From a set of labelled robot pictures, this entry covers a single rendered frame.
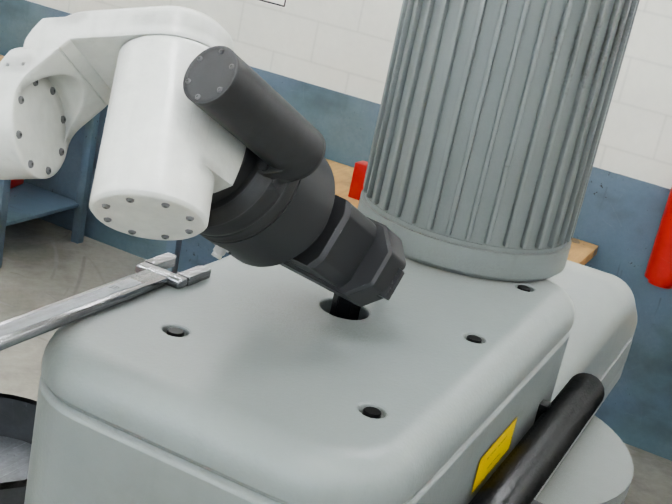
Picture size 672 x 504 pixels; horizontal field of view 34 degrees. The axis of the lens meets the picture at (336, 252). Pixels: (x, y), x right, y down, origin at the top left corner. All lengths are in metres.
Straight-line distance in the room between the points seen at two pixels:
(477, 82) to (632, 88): 4.11
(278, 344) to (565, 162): 0.34
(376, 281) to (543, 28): 0.28
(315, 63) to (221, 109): 4.94
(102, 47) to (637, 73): 4.44
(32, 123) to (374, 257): 0.24
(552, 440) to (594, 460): 0.57
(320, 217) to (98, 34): 0.17
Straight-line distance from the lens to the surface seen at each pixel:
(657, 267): 4.97
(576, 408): 0.98
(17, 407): 3.32
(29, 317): 0.71
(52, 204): 6.18
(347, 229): 0.72
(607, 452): 1.50
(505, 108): 0.92
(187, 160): 0.60
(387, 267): 0.74
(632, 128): 5.04
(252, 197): 0.65
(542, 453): 0.88
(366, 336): 0.78
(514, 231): 0.95
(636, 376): 5.26
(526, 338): 0.87
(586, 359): 1.31
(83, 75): 0.68
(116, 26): 0.64
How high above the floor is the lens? 2.19
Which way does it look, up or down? 18 degrees down
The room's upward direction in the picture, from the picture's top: 12 degrees clockwise
